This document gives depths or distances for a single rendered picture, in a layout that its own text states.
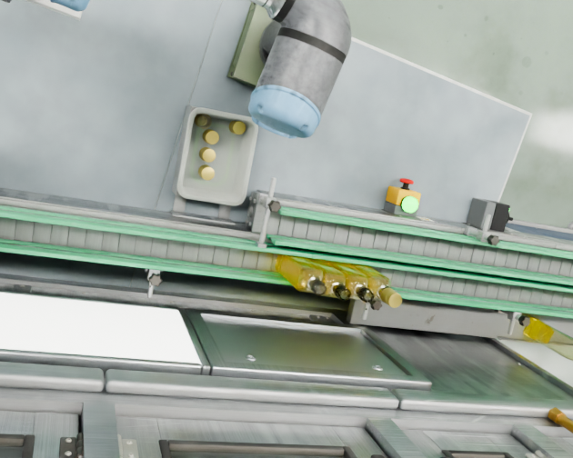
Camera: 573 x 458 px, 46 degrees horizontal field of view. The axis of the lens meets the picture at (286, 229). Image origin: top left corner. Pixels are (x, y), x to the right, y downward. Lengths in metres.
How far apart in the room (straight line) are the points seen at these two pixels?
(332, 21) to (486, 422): 0.82
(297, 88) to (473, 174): 1.07
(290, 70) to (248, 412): 0.58
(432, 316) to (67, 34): 1.19
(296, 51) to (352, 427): 0.66
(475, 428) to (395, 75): 0.97
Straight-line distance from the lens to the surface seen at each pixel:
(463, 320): 1.98
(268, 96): 1.06
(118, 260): 1.55
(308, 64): 1.06
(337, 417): 1.25
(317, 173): 1.83
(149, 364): 1.24
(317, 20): 1.07
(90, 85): 1.71
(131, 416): 1.16
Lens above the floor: 2.46
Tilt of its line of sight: 69 degrees down
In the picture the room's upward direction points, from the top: 126 degrees clockwise
